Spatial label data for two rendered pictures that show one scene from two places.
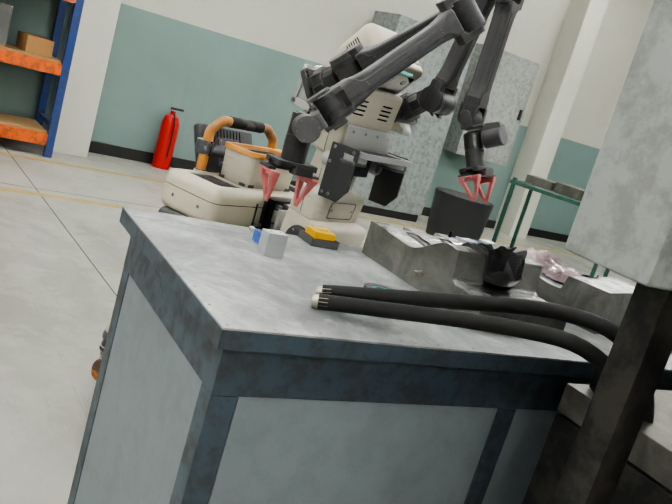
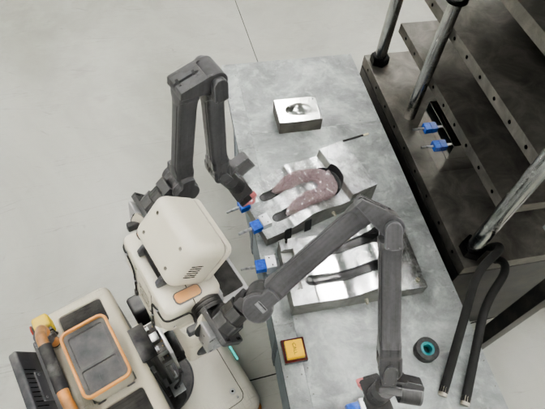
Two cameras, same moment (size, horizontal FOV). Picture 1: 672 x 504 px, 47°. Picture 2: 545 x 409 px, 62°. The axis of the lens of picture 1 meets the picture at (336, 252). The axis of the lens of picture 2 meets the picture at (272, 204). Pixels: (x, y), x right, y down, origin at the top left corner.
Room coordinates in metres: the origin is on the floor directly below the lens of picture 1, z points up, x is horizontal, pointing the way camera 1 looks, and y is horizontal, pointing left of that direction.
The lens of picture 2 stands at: (1.95, 0.53, 2.36)
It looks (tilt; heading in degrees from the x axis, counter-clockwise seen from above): 56 degrees down; 287
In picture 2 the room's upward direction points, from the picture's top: 5 degrees clockwise
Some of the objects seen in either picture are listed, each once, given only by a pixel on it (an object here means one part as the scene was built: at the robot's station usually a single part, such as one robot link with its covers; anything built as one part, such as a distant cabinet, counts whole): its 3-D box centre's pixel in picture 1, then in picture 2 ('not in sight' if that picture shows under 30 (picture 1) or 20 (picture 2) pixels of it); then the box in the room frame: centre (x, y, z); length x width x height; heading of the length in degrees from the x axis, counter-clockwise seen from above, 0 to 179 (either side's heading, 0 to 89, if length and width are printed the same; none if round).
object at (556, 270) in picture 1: (544, 262); (307, 186); (2.13, -0.56, 0.90); 0.26 x 0.18 x 0.08; 49
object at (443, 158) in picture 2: not in sight; (485, 131); (1.48, -1.19, 0.87); 0.50 x 0.27 x 0.17; 32
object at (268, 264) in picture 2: not in sight; (258, 266); (2.20, -0.19, 0.83); 0.13 x 0.05 x 0.05; 33
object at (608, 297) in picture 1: (541, 277); (306, 190); (2.14, -0.57, 0.86); 0.50 x 0.26 x 0.11; 49
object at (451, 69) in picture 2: not in sight; (521, 96); (1.40, -1.30, 1.02); 1.10 x 0.74 x 0.05; 122
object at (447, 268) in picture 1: (462, 266); (351, 264); (1.88, -0.31, 0.87); 0.50 x 0.26 x 0.14; 32
